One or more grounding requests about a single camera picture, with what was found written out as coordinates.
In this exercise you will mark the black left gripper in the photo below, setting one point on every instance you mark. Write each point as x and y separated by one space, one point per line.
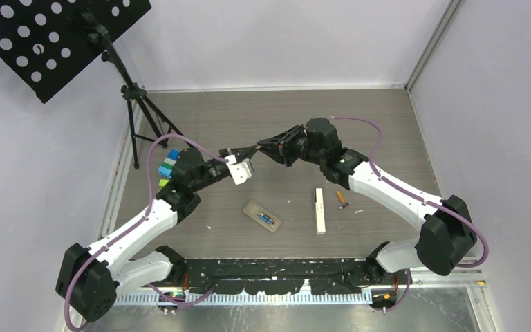
240 154

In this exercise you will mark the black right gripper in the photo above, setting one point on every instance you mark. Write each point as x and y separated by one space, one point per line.
280 147

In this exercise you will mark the blue battery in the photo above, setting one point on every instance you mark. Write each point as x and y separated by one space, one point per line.
266 219

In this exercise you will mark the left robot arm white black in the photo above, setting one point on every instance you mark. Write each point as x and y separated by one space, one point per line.
92 278

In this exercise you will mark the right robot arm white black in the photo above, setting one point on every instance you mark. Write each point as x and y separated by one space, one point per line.
445 231

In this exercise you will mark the white slim remote control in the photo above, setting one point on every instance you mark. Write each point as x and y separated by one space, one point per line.
319 212

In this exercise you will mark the grey toy brick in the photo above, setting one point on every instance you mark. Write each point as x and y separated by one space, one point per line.
169 162

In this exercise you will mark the green blue toy brick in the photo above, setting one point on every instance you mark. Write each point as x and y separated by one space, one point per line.
165 170

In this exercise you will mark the orange battery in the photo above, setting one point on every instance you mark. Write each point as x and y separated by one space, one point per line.
340 197

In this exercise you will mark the black perforated music stand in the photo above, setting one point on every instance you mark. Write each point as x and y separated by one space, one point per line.
48 43

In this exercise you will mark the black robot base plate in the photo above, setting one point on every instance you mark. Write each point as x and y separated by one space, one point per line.
277 276

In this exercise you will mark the aluminium rail frame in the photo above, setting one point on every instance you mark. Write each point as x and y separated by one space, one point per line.
372 295

